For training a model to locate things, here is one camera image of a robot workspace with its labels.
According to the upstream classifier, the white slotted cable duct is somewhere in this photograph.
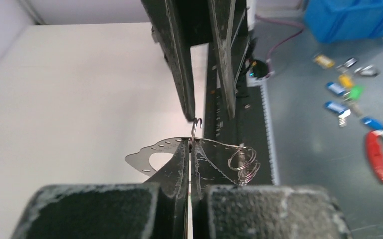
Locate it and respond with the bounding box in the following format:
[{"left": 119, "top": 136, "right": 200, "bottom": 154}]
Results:
[{"left": 260, "top": 80, "right": 280, "bottom": 185}]

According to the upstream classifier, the metal disc keyring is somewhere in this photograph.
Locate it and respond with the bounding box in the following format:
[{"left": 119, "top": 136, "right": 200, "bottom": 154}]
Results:
[{"left": 125, "top": 118, "right": 261, "bottom": 186}]

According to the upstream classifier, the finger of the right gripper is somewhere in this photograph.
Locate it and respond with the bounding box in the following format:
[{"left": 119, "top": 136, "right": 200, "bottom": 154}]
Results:
[
  {"left": 208, "top": 0, "right": 235, "bottom": 119},
  {"left": 141, "top": 0, "right": 195, "bottom": 122}
]

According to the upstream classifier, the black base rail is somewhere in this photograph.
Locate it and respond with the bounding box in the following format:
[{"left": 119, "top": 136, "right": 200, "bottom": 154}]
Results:
[{"left": 203, "top": 43, "right": 273, "bottom": 185}]

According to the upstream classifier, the blue tag key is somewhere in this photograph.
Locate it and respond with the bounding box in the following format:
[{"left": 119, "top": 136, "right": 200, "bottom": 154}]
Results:
[
  {"left": 326, "top": 82, "right": 346, "bottom": 97},
  {"left": 324, "top": 101, "right": 351, "bottom": 128}
]

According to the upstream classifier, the silver black key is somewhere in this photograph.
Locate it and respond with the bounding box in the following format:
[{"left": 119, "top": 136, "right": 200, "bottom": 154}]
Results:
[{"left": 336, "top": 57, "right": 358, "bottom": 73}]

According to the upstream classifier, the spare green capped key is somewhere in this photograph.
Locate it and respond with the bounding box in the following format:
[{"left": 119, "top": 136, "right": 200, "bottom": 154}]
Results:
[{"left": 343, "top": 85, "right": 364, "bottom": 101}]

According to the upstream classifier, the silver key pair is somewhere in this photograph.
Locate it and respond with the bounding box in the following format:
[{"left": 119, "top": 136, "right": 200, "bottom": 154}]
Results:
[{"left": 354, "top": 65, "right": 380, "bottom": 77}]

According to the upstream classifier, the yellow capped key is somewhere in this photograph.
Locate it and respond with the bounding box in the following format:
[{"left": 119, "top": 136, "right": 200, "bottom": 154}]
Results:
[{"left": 338, "top": 74, "right": 354, "bottom": 89}]

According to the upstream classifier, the blue tag key upper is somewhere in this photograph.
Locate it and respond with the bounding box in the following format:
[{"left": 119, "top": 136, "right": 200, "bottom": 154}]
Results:
[{"left": 326, "top": 82, "right": 346, "bottom": 97}]

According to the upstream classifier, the blue tag key lower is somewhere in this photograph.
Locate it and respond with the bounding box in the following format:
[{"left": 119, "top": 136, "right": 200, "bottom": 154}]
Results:
[{"left": 324, "top": 101, "right": 351, "bottom": 128}]

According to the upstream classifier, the blue capped key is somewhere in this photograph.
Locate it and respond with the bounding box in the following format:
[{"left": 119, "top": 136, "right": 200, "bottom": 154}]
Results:
[{"left": 360, "top": 116, "right": 383, "bottom": 131}]

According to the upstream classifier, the blue plastic bin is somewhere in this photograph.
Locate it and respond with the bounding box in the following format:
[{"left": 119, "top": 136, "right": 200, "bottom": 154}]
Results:
[{"left": 304, "top": 0, "right": 383, "bottom": 43}]

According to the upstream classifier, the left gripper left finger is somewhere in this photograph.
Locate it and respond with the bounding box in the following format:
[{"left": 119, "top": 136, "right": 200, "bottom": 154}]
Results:
[{"left": 12, "top": 139, "right": 189, "bottom": 239}]

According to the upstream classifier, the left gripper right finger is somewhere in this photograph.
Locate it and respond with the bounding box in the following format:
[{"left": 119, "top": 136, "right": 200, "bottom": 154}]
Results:
[{"left": 191, "top": 158, "right": 352, "bottom": 239}]

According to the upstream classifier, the yellow tag key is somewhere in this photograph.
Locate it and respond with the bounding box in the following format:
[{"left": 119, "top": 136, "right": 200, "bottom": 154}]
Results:
[{"left": 313, "top": 54, "right": 335, "bottom": 69}]

